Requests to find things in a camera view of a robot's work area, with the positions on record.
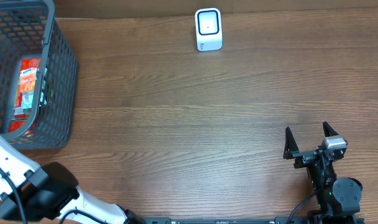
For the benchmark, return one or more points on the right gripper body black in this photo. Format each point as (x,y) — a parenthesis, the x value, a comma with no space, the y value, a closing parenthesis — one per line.
(311,155)

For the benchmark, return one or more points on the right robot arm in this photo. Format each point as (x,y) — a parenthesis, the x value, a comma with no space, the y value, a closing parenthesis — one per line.
(338,198)

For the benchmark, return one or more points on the white barcode scanner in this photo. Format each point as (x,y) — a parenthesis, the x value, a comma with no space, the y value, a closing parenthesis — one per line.
(208,26)

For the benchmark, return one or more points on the teal tissue pack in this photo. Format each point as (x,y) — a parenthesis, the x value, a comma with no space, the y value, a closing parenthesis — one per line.
(27,85)

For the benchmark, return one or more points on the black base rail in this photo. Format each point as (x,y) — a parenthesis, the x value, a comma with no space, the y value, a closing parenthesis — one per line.
(276,220)

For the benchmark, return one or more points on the grey plastic mesh basket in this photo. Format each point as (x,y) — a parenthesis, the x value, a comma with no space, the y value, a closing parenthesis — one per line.
(28,29)

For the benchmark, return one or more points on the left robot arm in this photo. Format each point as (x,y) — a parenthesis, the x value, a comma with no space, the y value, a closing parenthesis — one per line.
(30,192)

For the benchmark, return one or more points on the spaghetti pack orange ends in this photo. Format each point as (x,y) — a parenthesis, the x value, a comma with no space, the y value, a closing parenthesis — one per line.
(19,115)

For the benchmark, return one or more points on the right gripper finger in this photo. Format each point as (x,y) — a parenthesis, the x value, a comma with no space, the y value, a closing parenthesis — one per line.
(328,130)
(291,147)

